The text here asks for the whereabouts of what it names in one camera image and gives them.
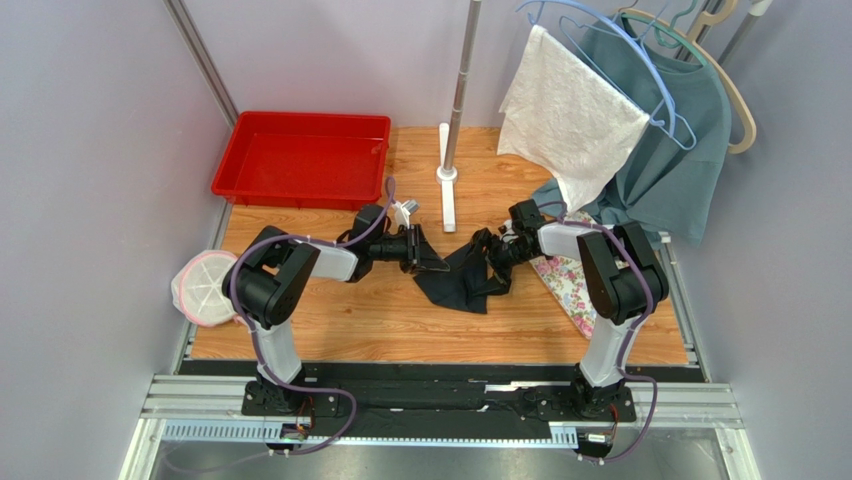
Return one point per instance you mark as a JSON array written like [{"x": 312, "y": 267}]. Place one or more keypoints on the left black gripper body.
[{"x": 405, "y": 249}]

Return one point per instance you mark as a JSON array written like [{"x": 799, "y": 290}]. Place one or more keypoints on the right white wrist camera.
[{"x": 507, "y": 233}]

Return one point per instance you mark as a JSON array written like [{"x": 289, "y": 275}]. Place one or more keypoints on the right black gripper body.
[{"x": 500, "y": 252}]

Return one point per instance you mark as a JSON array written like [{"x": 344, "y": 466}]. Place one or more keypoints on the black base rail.
[{"x": 419, "y": 401}]

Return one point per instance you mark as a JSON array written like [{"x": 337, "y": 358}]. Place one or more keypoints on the blue wire hanger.
[{"x": 608, "y": 44}]

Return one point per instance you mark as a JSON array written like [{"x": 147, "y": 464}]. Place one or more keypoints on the red plastic bin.
[{"x": 304, "y": 160}]

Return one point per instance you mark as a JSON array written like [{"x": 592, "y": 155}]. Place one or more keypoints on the white stand with metal pole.
[{"x": 447, "y": 174}]

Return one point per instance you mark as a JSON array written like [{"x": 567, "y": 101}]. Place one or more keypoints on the beige wooden hanger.
[{"x": 737, "y": 102}]

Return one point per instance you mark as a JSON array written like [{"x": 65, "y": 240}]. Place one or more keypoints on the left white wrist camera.
[{"x": 403, "y": 211}]

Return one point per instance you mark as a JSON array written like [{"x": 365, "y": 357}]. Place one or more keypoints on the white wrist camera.
[
  {"x": 403, "y": 211},
  {"x": 507, "y": 233}
]

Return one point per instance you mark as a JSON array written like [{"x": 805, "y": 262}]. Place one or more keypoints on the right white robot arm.
[{"x": 624, "y": 280}]

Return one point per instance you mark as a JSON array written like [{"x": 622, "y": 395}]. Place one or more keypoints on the black paper napkin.
[{"x": 469, "y": 283}]

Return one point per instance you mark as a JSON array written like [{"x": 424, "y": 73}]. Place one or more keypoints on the white mesh laundry bag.
[{"x": 197, "y": 290}]

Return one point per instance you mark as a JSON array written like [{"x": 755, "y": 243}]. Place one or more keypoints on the teal hanger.
[{"x": 666, "y": 38}]

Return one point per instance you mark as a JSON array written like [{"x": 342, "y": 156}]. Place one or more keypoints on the floral tray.
[{"x": 565, "y": 280}]

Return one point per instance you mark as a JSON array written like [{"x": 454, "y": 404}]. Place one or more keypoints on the white towel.
[{"x": 563, "y": 116}]

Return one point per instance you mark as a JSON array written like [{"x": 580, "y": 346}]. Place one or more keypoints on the teal shirt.
[{"x": 667, "y": 184}]

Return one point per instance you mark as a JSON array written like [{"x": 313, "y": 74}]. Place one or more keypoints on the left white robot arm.
[{"x": 266, "y": 284}]

